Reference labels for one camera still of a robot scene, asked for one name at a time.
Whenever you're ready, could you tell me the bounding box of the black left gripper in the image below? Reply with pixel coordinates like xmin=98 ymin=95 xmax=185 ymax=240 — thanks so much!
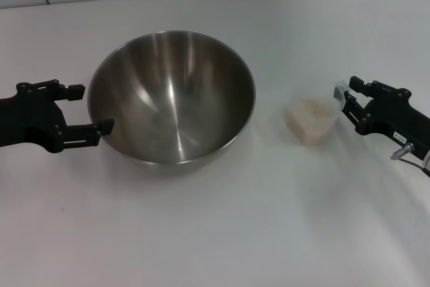
xmin=0 ymin=79 xmax=116 ymax=154

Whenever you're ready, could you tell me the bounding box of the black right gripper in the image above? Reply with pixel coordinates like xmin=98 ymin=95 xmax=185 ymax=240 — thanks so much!
xmin=332 ymin=76 xmax=430 ymax=161

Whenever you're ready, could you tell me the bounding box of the clear plastic measuring cup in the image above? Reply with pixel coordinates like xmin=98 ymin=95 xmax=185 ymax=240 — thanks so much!
xmin=284 ymin=78 xmax=350 ymax=147

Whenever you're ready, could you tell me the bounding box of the uncooked white rice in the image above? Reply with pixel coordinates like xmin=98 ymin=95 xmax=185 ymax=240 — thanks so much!
xmin=288 ymin=97 xmax=333 ymax=146

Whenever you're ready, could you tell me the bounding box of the stainless steel mixing bowl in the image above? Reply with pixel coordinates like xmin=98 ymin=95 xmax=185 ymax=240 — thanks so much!
xmin=87 ymin=30 xmax=256 ymax=177

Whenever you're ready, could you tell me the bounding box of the right arm connector cable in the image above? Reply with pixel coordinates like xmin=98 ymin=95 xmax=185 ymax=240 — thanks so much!
xmin=389 ymin=143 xmax=430 ymax=177

